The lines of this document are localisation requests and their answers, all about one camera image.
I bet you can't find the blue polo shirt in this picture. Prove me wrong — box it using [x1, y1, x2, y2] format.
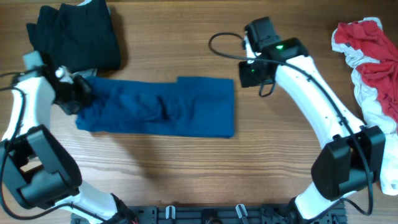
[76, 77, 235, 138]

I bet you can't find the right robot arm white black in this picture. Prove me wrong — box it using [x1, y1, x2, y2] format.
[239, 17, 386, 223]

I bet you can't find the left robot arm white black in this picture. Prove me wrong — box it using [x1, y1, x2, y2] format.
[1, 51, 139, 223]

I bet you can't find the folded light grey garment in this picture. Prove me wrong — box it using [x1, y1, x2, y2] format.
[73, 68, 98, 78]

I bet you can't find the folded dark green garment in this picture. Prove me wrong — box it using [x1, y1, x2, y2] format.
[26, 0, 121, 72]

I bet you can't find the red and white garment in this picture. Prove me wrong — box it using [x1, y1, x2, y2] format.
[331, 17, 397, 195]

